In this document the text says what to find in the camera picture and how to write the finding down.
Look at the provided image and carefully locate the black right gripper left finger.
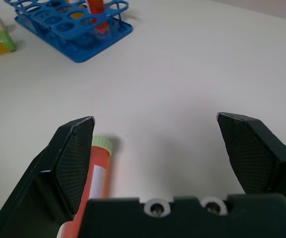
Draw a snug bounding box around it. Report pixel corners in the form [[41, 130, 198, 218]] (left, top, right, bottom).
[[0, 116, 96, 238]]

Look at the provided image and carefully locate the red tube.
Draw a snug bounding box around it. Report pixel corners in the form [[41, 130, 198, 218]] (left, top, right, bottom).
[[86, 0, 111, 35]]

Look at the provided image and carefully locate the yellow tube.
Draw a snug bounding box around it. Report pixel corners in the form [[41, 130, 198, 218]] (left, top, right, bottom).
[[0, 29, 17, 59]]

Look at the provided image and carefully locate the blue plastic test tube rack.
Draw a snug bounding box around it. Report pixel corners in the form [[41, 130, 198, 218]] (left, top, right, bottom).
[[3, 0, 134, 63]]

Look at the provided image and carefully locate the orange tube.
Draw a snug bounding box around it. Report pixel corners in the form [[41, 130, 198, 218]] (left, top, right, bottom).
[[59, 135, 113, 238]]

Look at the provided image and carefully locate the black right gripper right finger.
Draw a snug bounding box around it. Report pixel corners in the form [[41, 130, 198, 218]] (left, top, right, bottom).
[[217, 112, 286, 196]]

